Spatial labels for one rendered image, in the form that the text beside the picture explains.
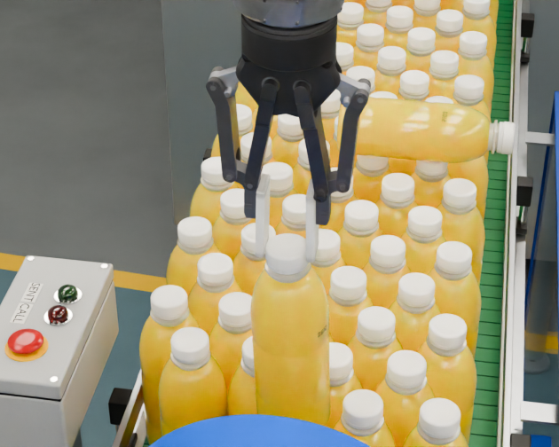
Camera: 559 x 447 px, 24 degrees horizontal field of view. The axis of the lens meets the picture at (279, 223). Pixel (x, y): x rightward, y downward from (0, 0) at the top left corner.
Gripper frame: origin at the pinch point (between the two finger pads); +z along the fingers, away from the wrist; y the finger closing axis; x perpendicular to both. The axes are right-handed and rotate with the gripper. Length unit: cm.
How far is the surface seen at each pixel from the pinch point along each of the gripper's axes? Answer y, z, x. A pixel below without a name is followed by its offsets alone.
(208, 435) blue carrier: -3.6, 9.3, -17.6
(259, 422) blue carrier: 0.4, 8.3, -16.5
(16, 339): -28.1, 20.6, 3.3
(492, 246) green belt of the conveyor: 20, 42, 55
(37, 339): -26.0, 20.7, 3.7
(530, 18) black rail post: 24, 34, 110
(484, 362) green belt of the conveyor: 20, 42, 31
